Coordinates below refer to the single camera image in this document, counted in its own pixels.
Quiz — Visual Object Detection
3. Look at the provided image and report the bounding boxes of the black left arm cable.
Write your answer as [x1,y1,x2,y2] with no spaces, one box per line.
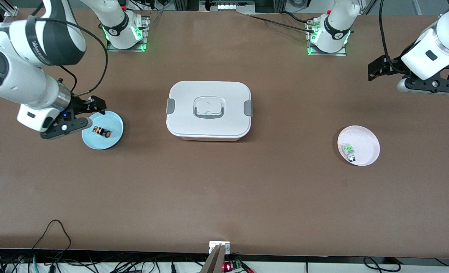
[378,0,403,65]

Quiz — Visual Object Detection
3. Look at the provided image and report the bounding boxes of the grey metal bar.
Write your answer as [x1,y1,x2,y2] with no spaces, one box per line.
[201,245,227,273]

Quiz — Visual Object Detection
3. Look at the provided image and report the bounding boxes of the white lunch box grey latches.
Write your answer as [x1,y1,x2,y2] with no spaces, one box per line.
[165,80,253,142]

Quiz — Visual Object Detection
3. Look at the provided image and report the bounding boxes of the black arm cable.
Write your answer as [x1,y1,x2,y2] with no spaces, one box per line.
[378,0,403,65]
[31,15,109,97]

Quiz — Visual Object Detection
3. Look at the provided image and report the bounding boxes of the circuit module with red light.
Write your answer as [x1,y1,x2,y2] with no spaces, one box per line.
[222,260,244,272]

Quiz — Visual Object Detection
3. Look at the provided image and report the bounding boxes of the green and white push switch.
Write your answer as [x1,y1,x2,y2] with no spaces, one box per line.
[341,143,356,162]

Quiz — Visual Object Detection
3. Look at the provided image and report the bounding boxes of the light blue round plate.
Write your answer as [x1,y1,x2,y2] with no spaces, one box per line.
[82,110,124,150]

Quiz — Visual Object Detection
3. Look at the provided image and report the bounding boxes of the black braided cable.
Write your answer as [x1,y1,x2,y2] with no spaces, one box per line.
[247,13,318,35]

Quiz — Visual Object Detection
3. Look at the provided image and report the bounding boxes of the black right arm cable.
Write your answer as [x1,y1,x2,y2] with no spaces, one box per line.
[31,15,109,97]

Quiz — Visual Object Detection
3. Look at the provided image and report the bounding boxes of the black curled cable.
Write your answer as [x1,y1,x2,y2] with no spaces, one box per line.
[363,257,401,272]

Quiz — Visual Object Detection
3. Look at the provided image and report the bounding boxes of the pale pink round plate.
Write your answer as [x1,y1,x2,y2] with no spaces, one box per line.
[337,126,380,166]

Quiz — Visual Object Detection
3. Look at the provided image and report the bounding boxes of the small white bracket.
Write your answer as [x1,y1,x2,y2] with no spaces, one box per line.
[209,241,230,254]

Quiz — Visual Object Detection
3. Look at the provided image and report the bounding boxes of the thin black looped cable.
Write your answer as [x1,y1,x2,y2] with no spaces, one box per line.
[32,220,72,251]

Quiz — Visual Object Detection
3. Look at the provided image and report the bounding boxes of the tangled black cables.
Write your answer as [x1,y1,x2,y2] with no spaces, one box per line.
[0,248,210,273]

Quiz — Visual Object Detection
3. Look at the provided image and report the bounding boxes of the silver aluminium frame corner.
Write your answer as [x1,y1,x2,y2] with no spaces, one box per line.
[0,0,19,16]

